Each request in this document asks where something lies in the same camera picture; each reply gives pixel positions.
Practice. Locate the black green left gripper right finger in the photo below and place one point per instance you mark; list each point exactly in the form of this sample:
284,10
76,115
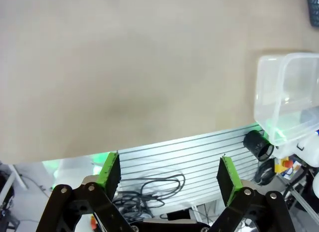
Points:
239,207

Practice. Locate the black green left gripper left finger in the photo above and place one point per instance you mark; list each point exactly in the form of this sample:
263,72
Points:
99,204

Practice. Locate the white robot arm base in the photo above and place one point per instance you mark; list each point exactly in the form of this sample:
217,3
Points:
306,149

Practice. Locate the yellow emergency stop box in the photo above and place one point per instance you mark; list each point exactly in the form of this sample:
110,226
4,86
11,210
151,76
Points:
285,164

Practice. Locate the translucent plastic container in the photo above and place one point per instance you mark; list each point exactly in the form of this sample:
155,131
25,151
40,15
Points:
281,97

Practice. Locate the black keyboard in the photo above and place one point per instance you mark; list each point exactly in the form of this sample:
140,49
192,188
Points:
314,10

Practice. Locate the black cylindrical camera lens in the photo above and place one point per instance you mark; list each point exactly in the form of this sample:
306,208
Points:
256,144

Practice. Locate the slotted aluminium base plate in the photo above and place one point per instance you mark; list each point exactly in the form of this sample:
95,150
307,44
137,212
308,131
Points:
174,157

